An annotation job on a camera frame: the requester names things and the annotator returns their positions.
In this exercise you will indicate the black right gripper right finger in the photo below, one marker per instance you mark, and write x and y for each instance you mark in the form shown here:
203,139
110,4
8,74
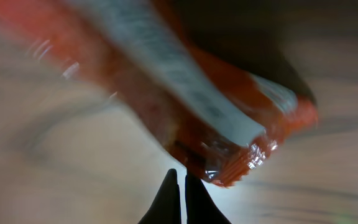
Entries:
200,208

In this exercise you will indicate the orange chocolate bar wrapper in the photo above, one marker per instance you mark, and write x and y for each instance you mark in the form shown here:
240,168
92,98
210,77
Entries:
218,120

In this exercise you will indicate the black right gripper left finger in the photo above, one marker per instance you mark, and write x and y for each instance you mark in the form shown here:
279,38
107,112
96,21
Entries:
165,208

